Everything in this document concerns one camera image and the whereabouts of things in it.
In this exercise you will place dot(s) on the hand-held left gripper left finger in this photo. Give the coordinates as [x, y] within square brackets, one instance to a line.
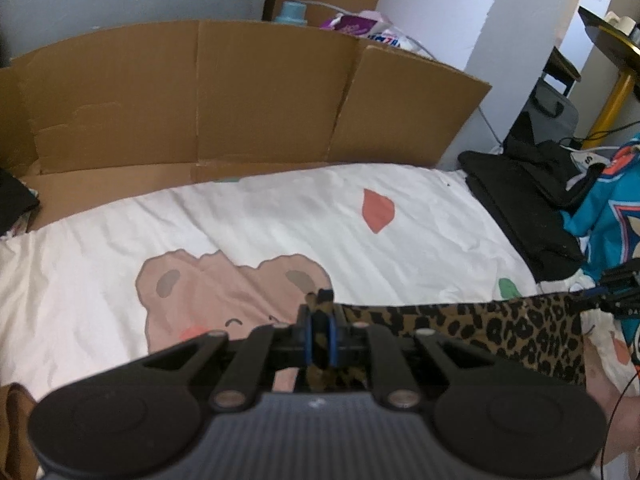
[308, 335]

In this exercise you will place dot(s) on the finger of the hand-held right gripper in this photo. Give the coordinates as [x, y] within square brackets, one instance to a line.
[592, 297]

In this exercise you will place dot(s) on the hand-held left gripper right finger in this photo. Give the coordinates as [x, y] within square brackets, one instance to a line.
[333, 335]

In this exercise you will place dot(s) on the leopard print skirt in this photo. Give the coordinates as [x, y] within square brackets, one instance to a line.
[525, 330]

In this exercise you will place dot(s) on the person's right forearm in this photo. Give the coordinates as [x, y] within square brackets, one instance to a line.
[615, 410]

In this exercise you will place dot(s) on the black clothes pile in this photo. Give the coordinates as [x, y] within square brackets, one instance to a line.
[525, 210]

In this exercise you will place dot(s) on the teal printed garment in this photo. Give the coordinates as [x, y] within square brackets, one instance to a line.
[605, 220]

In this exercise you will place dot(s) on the printed bear blanket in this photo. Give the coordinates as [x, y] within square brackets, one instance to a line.
[275, 220]

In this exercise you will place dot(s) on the dark grey bag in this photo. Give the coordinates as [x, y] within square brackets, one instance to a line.
[550, 115]

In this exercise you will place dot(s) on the yellow table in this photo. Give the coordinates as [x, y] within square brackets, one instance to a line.
[617, 95]

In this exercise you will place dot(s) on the brown cardboard sheet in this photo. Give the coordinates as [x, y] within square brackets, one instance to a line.
[225, 100]

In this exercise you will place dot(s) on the white cup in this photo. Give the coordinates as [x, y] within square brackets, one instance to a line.
[620, 22]

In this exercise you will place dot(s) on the brown garment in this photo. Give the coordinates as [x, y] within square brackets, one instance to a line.
[15, 430]

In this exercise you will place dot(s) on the purple white packet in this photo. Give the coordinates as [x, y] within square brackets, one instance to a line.
[357, 25]

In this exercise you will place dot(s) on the black garment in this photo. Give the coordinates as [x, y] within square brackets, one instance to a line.
[17, 200]

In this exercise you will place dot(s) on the blue detergent bottle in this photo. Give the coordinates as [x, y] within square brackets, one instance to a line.
[291, 12]

